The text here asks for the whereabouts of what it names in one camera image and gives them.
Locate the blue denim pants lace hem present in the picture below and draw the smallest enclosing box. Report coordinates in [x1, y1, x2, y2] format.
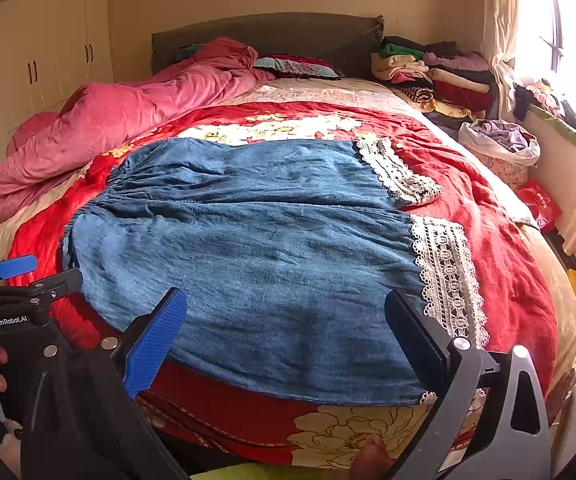
[61, 138, 488, 405]

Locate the person's left hand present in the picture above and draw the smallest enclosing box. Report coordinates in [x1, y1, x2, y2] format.
[0, 343, 24, 478]

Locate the pink quilt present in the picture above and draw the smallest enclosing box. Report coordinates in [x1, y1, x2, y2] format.
[0, 37, 275, 223]

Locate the red floral blanket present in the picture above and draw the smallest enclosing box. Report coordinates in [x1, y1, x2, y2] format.
[10, 101, 557, 469]

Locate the red box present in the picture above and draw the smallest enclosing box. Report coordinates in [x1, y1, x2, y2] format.
[516, 180, 562, 233]

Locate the white bag with purple clothes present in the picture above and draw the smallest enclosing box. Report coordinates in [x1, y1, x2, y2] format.
[458, 119, 540, 190]

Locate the cream wardrobe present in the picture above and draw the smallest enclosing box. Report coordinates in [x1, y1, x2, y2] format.
[0, 0, 114, 162]

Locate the white bedside cabinet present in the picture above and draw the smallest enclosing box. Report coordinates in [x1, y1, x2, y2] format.
[513, 86, 576, 217]

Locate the stack of folded clothes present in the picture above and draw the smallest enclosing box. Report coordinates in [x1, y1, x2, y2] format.
[371, 36, 498, 119]

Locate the floral pillow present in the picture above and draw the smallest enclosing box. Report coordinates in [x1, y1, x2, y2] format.
[253, 54, 344, 80]

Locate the dark bed headboard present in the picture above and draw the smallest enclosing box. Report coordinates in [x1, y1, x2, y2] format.
[150, 12, 384, 79]

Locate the cream curtain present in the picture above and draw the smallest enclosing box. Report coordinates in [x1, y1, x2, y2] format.
[481, 0, 519, 120]

